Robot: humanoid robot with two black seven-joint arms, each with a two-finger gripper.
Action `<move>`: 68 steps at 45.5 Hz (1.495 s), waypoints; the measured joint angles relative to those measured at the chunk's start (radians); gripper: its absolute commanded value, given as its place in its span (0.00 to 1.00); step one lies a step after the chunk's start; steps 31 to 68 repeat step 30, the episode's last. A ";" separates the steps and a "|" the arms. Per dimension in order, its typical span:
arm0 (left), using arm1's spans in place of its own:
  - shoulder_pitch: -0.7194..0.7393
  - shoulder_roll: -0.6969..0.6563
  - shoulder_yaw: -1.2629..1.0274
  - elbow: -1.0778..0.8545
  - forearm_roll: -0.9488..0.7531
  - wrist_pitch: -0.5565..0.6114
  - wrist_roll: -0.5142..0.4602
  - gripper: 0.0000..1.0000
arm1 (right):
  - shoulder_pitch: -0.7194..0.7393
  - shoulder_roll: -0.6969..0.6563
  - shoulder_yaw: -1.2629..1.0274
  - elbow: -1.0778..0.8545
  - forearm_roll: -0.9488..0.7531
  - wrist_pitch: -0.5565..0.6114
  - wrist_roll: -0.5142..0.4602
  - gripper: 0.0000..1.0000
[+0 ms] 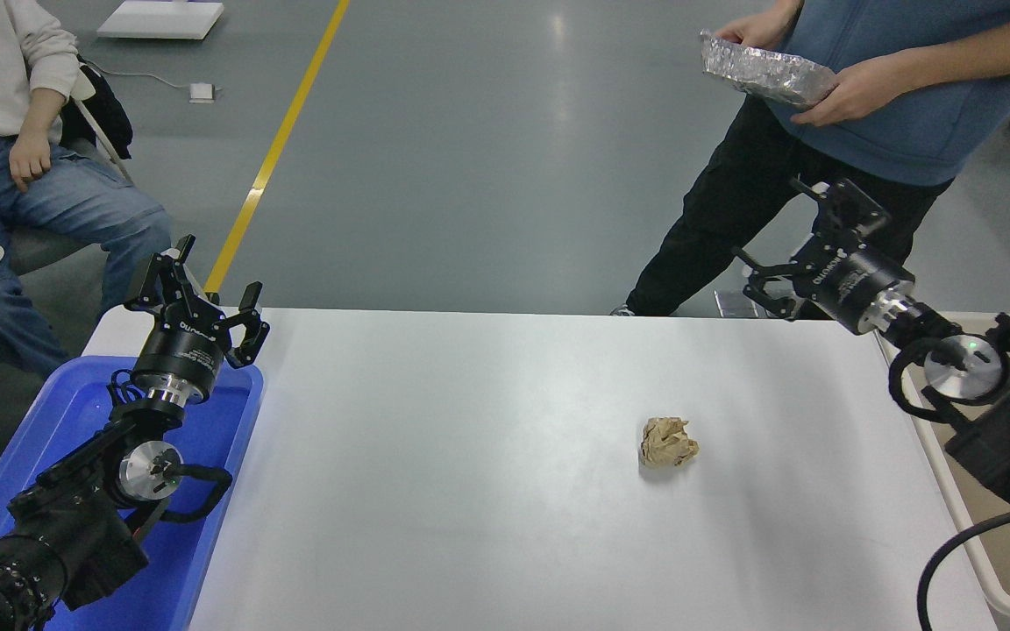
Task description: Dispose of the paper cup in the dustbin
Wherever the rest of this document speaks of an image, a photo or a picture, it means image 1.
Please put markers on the white frame folding chair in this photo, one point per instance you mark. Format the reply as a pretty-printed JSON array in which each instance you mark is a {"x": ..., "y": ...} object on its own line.
[{"x": 45, "y": 250}]

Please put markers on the crumpled tan paper ball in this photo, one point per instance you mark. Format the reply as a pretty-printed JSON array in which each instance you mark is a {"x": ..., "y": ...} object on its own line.
[{"x": 670, "y": 443}]

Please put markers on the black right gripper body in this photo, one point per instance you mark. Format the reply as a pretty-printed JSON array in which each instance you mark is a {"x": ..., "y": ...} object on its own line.
[{"x": 856, "y": 285}]

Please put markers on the silver foil tray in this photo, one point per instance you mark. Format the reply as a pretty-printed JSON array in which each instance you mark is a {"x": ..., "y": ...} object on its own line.
[{"x": 768, "y": 74}]

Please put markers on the blue plastic tray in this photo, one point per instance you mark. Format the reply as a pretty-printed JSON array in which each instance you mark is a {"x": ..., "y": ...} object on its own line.
[{"x": 224, "y": 421}]

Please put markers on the person's left hand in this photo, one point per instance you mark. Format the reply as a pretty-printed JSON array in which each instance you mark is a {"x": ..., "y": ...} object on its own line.
[
  {"x": 856, "y": 92},
  {"x": 30, "y": 162}
]

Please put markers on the black jacket on chair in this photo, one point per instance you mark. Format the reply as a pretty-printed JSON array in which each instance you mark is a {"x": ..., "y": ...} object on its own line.
[{"x": 106, "y": 109}]

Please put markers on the person's left forearm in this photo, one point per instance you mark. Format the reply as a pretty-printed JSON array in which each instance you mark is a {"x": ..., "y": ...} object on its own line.
[
  {"x": 42, "y": 112},
  {"x": 961, "y": 57}
]

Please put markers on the white power adapter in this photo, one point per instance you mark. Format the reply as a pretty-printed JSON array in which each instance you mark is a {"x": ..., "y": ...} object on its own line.
[{"x": 201, "y": 92}]

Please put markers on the flat white floor board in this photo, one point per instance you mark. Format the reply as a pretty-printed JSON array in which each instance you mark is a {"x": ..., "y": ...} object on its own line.
[{"x": 159, "y": 17}]

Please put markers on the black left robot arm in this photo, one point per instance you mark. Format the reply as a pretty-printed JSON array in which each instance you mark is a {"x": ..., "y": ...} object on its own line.
[{"x": 67, "y": 530}]

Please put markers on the person's right hand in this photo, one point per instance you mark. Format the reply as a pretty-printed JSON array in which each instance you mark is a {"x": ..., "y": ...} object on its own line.
[{"x": 764, "y": 31}]

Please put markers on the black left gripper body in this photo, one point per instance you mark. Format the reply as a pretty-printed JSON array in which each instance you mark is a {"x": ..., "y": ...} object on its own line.
[{"x": 181, "y": 350}]

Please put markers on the metal floor socket plate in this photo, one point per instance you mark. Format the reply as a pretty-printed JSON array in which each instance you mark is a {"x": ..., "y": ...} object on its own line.
[{"x": 727, "y": 303}]

